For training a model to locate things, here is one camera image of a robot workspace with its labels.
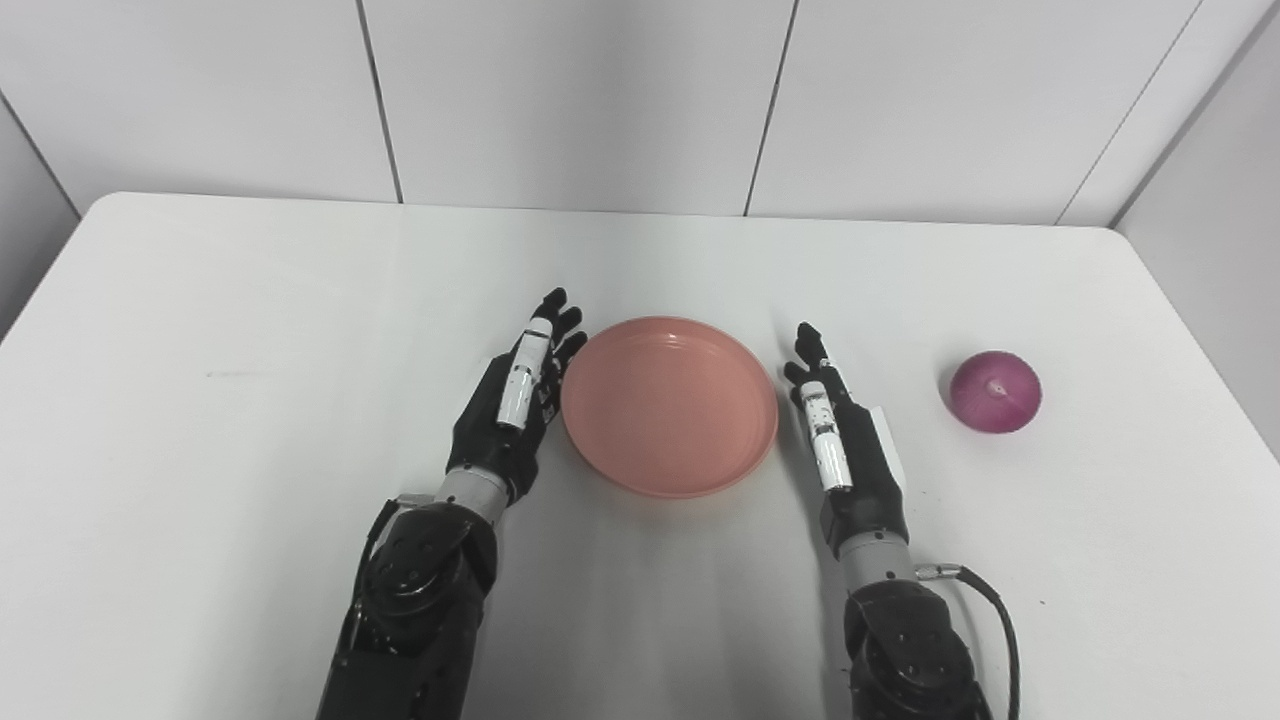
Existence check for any purple red onion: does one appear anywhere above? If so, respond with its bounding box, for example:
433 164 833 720
948 350 1043 435

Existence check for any pink round plate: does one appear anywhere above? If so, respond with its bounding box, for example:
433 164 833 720
560 316 780 499

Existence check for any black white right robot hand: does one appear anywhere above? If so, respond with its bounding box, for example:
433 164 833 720
783 322 911 559

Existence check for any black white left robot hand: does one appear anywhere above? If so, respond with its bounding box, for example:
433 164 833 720
446 288 589 506

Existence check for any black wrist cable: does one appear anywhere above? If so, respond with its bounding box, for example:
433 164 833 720
915 564 1021 720
350 493 437 626

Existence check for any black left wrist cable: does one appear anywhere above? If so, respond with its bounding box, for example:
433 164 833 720
350 493 437 626

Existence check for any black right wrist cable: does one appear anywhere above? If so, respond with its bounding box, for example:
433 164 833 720
915 564 1021 720

